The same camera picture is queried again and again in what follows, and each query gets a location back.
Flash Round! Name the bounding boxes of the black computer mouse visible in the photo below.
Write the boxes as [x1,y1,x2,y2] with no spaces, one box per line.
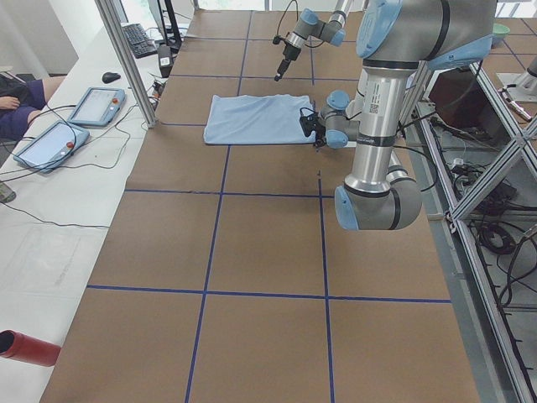
[102,71,121,84]

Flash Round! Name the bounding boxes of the red water bottle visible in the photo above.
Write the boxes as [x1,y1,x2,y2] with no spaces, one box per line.
[1,330,61,367]

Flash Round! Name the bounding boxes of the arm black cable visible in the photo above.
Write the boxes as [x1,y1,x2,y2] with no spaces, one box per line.
[272,0,303,46]

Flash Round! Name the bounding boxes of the seated person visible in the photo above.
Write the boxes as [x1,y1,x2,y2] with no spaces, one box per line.
[1,75,65,141]

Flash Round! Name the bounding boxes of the upper teach pendant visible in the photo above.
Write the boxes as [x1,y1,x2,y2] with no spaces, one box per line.
[67,87,126,128]

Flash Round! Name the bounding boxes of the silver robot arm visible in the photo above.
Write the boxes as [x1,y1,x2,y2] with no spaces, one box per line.
[273,1,353,81]
[320,1,497,231]

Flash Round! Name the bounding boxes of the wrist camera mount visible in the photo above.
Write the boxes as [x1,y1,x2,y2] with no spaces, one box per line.
[299,107,318,138]

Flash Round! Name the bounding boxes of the lower teach pendant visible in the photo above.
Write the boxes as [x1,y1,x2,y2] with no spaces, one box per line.
[13,121,90,173]

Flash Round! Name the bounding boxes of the black box with label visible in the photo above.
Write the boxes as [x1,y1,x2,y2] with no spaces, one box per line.
[157,44,174,78]

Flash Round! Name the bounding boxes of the teach pendant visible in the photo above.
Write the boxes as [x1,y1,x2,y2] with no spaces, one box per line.
[67,87,126,128]
[13,121,90,173]

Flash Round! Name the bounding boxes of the green bowl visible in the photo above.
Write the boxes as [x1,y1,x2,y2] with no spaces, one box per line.
[492,23,511,49]

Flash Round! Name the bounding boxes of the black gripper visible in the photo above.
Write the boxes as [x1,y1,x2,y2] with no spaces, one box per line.
[274,42,300,81]
[312,118,326,149]

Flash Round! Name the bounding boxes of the light blue t-shirt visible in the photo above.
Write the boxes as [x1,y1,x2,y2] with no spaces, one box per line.
[203,94,315,145]

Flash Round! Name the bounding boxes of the aluminium frame post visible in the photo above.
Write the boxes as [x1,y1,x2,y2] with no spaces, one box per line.
[95,0,157,128]

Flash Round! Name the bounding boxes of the black computer keyboard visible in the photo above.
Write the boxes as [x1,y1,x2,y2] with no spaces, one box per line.
[122,24,158,59]

